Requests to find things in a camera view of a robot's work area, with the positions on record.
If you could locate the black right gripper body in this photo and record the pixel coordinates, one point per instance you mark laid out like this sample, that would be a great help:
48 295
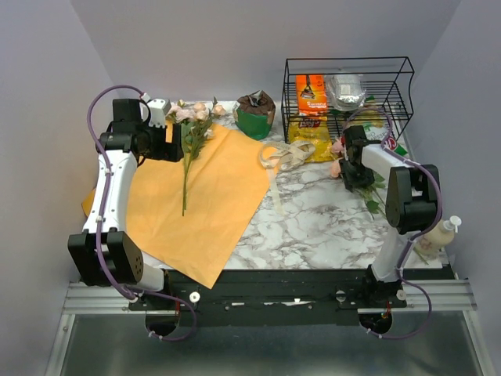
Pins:
354 175

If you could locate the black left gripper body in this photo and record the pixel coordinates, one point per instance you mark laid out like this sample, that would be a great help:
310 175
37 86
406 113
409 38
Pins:
156 146

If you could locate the pink fake flower bunch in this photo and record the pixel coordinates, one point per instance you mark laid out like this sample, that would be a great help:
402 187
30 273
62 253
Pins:
370 195

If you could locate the orange wrapping paper sheet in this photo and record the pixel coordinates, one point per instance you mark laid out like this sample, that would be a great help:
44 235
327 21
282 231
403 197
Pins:
193 222

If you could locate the green brown snack bag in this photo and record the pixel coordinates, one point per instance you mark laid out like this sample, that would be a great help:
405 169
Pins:
254 114

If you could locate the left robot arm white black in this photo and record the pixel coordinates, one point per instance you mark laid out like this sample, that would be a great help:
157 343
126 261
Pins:
103 252

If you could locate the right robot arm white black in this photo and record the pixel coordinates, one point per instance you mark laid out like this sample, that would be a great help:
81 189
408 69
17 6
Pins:
413 200

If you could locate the yellow lays chip bag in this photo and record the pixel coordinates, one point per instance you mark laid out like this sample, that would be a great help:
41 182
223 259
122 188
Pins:
313 130

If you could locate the green white cassava chip bag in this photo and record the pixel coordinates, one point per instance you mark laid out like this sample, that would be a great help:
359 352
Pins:
375 126

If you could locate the cream printed ribbon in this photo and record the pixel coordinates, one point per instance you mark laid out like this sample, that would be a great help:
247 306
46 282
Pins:
283 157

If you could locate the silver foil packet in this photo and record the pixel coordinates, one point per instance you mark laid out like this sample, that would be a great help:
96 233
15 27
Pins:
346 92

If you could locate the orange razor package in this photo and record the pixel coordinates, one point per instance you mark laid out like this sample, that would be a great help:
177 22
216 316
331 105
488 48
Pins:
311 94

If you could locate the cream lotion pump bottle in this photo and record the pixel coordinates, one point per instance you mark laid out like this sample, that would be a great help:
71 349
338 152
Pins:
441 235

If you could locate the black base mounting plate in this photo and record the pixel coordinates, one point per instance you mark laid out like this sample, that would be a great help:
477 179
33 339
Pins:
289 297

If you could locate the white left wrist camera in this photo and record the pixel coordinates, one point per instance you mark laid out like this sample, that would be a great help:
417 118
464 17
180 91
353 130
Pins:
159 109

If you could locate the black wire basket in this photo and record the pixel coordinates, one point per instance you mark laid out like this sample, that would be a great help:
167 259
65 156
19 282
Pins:
388 79

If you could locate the aluminium frame rail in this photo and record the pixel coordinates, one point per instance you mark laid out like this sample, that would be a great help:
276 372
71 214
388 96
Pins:
446 296

